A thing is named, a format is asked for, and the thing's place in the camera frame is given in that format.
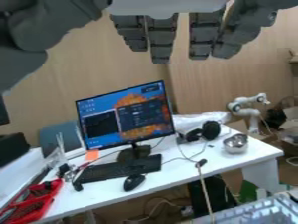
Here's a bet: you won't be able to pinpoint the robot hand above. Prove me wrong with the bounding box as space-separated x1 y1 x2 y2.
0 0 298 96

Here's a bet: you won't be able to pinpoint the computer screen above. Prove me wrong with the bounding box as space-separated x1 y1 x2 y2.
0 95 11 127
75 79 177 164

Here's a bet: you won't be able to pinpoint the grey chair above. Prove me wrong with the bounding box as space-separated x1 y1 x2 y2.
37 120 84 158

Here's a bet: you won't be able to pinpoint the black box device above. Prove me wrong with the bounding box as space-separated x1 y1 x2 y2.
0 131 32 168

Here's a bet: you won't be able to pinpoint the orange sticky note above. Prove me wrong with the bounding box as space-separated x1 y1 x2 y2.
84 149 100 161

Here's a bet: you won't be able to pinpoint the black keyboard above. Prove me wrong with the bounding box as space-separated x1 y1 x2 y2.
72 153 164 188

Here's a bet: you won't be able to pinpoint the black headphones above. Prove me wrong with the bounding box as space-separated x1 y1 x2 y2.
185 120 222 143

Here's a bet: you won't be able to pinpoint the black mouse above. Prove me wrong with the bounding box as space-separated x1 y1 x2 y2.
123 173 146 192

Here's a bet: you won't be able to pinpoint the small white jointed device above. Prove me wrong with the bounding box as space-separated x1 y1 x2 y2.
226 92 272 134

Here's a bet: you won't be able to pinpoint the white desk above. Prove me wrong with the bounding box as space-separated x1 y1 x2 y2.
0 114 285 224

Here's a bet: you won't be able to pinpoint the metal bowl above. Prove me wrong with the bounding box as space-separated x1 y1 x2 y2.
222 133 250 154

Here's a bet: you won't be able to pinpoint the thin stick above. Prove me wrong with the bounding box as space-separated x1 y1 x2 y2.
194 158 217 224

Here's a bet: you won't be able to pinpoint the black bag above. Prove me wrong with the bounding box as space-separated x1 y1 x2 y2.
185 174 238 218

